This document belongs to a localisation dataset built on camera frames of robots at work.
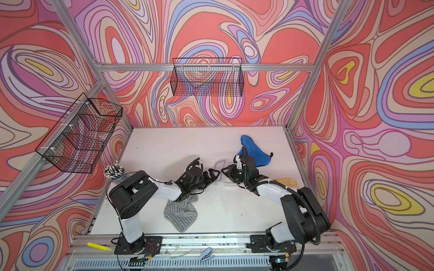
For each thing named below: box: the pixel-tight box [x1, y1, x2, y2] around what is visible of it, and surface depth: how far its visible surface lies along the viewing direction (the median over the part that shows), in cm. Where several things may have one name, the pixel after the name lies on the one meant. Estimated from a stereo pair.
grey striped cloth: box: [163, 194, 199, 233], surface depth 82 cm
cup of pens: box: [103, 160, 127, 180], surface depth 80 cm
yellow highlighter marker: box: [87, 242, 112, 252], surface depth 75 cm
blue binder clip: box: [200, 247, 212, 261], surface depth 72 cm
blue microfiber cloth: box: [233, 134, 274, 167], surface depth 104 cm
